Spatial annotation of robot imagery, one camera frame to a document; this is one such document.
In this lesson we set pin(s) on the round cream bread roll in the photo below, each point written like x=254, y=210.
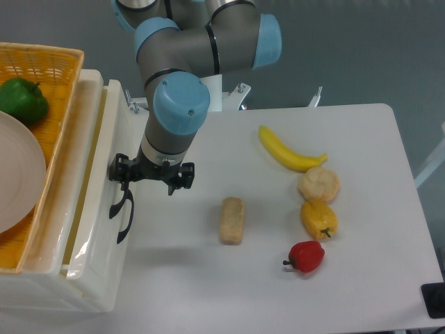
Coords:
x=319, y=183

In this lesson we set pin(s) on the black device at table corner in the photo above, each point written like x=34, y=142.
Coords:
x=433, y=297

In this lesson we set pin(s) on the orange woven basket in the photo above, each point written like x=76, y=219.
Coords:
x=58, y=70

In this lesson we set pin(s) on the white frame at right edge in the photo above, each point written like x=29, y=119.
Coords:
x=431, y=163

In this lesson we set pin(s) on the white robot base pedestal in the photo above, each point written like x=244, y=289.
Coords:
x=219, y=100

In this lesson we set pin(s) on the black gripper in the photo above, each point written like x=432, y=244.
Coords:
x=125, y=170

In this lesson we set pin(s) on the oblong beige bread loaf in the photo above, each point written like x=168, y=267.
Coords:
x=231, y=221

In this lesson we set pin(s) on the red bell pepper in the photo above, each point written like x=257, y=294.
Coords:
x=305, y=256

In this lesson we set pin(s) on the yellow bell pepper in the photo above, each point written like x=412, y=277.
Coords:
x=319, y=219

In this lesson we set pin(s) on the yellow banana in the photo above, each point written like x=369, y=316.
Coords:
x=284, y=155

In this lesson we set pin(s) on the beige round plate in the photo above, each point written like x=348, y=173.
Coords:
x=23, y=171

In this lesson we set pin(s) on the white drawer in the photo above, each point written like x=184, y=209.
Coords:
x=115, y=134
x=100, y=259

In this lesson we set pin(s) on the green bell pepper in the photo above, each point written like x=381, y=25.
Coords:
x=23, y=100

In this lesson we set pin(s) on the white drawer cabinet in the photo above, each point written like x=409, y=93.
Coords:
x=42, y=284

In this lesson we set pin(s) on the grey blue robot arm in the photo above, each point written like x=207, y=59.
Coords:
x=177, y=44

